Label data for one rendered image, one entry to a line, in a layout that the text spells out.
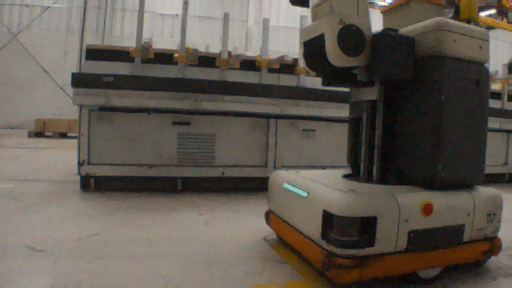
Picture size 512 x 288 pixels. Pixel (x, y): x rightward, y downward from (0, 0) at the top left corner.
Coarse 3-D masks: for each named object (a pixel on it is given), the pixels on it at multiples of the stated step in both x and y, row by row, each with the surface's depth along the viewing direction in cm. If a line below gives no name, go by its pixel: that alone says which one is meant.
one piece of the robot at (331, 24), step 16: (320, 0) 122; (336, 0) 111; (352, 0) 111; (368, 0) 113; (320, 16) 123; (336, 16) 110; (352, 16) 111; (368, 16) 113; (304, 32) 125; (320, 32) 114; (336, 32) 110; (352, 32) 111; (368, 32) 113; (304, 48) 128; (336, 48) 110; (352, 48) 112; (368, 48) 114; (304, 64) 129; (336, 64) 112; (352, 64) 113
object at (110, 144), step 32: (96, 64) 215; (128, 64) 221; (160, 64) 228; (192, 64) 234; (96, 128) 221; (128, 128) 227; (160, 128) 233; (192, 128) 240; (224, 128) 246; (256, 128) 253; (288, 128) 260; (320, 128) 268; (96, 160) 222; (128, 160) 228; (160, 160) 235; (192, 160) 241; (224, 160) 248; (256, 160) 254; (288, 160) 262; (320, 160) 270
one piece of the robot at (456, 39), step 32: (416, 32) 113; (448, 32) 104; (480, 32) 108; (416, 64) 113; (448, 64) 104; (480, 64) 111; (384, 96) 123; (416, 96) 113; (448, 96) 105; (480, 96) 109; (352, 128) 138; (384, 128) 123; (416, 128) 113; (448, 128) 106; (480, 128) 110; (352, 160) 138; (384, 160) 124; (416, 160) 113; (448, 160) 106; (480, 160) 111
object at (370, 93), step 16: (384, 32) 105; (320, 48) 114; (384, 48) 105; (400, 48) 107; (320, 64) 119; (368, 64) 123; (384, 64) 105; (400, 64) 107; (336, 80) 118; (352, 80) 118; (368, 80) 123; (384, 80) 111; (400, 80) 109; (352, 96) 133; (368, 96) 123
